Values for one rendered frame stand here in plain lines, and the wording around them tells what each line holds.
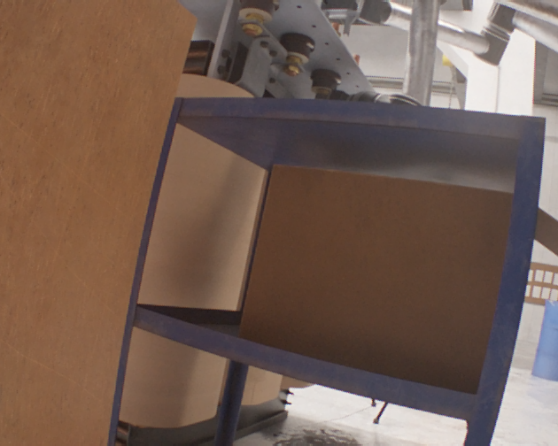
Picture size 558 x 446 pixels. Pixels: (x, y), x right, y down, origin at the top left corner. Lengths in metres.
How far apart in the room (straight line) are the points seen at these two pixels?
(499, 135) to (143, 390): 0.97
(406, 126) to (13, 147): 0.51
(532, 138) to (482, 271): 0.20
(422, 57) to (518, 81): 5.36
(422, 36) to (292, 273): 1.19
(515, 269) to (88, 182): 0.50
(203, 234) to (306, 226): 0.48
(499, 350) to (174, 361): 0.83
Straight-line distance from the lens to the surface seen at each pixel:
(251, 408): 2.05
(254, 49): 1.45
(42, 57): 0.46
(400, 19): 2.21
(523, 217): 0.67
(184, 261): 1.24
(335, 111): 0.77
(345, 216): 0.80
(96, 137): 0.51
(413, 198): 0.78
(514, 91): 7.06
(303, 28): 1.58
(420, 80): 1.77
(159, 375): 1.28
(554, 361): 6.05
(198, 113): 0.89
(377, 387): 0.70
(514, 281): 0.66
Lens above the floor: 0.65
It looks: 4 degrees up
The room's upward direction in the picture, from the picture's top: 12 degrees clockwise
